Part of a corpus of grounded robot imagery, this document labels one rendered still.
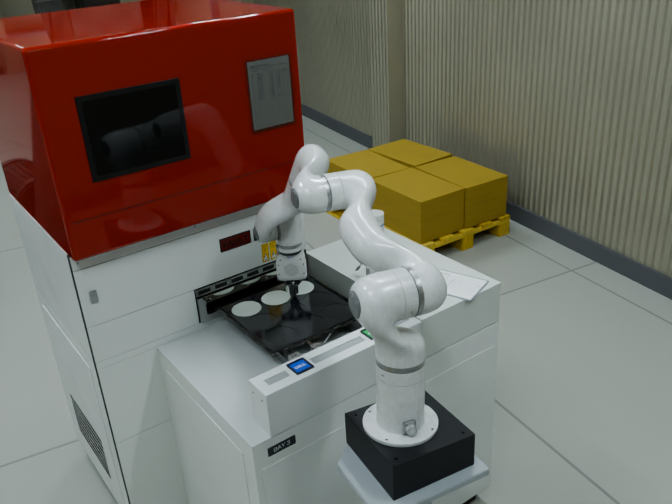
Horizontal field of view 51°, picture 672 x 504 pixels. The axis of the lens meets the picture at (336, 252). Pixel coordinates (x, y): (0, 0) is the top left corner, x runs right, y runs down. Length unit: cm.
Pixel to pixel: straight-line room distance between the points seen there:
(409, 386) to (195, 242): 95
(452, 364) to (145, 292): 101
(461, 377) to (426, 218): 217
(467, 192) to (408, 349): 304
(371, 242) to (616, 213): 297
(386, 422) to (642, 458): 168
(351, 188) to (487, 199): 297
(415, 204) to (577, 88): 119
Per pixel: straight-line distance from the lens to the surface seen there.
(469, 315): 230
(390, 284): 157
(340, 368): 199
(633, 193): 440
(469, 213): 469
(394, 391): 170
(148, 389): 249
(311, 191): 181
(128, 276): 227
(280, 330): 225
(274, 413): 193
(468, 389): 246
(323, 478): 218
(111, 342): 235
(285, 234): 227
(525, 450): 317
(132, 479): 266
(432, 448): 175
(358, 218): 173
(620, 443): 329
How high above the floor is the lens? 210
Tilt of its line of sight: 26 degrees down
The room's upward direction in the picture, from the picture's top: 3 degrees counter-clockwise
